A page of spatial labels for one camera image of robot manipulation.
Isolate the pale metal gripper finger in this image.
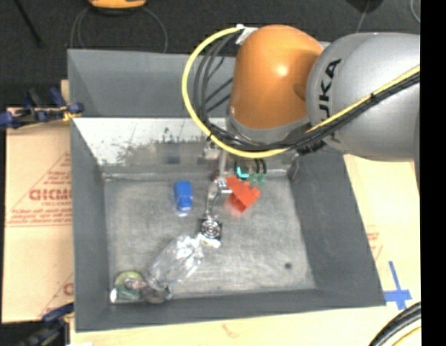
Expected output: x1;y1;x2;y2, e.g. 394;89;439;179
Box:
212;179;233;210
205;185;215;216

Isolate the brown cardboard board, red print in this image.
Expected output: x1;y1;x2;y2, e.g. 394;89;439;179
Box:
1;123;76;324

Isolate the clear plastic bottle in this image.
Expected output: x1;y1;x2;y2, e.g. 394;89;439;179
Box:
146;233;223;292

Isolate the blue plastic cup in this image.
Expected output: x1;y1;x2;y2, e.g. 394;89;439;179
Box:
172;180;195;218

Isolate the black square part, metal disc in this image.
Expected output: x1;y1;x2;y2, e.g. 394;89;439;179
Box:
198;216;224;241

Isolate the orange-red plastic block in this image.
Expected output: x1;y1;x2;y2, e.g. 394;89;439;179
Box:
224;176;262;218

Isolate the green round disc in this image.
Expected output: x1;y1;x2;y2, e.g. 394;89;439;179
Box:
110;270;147;304

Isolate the grey metal bin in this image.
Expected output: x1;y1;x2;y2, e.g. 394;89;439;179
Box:
66;48;386;332

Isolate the brown-grey round object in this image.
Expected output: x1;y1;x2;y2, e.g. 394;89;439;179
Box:
123;278;172;305

